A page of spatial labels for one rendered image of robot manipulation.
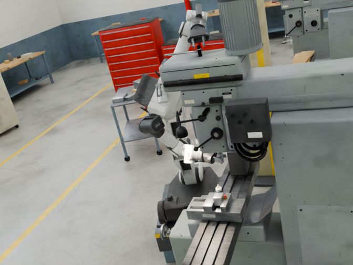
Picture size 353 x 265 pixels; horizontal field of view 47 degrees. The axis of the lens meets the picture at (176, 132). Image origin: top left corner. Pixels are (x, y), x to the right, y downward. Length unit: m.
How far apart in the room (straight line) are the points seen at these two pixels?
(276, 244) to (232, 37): 1.30
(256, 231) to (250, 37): 1.18
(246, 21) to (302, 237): 1.25
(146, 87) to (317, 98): 1.19
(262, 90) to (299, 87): 0.19
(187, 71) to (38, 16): 11.03
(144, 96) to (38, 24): 10.34
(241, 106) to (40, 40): 11.23
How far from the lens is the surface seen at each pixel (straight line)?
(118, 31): 7.76
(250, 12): 2.16
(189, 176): 3.47
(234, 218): 2.52
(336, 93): 2.19
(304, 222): 2.45
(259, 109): 1.97
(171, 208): 3.39
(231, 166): 2.96
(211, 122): 2.36
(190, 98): 2.32
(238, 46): 2.17
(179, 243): 2.89
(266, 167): 4.59
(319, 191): 2.32
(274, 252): 2.72
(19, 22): 12.46
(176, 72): 2.28
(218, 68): 2.20
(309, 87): 2.18
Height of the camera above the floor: 2.43
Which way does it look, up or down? 23 degrees down
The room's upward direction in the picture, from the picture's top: 13 degrees counter-clockwise
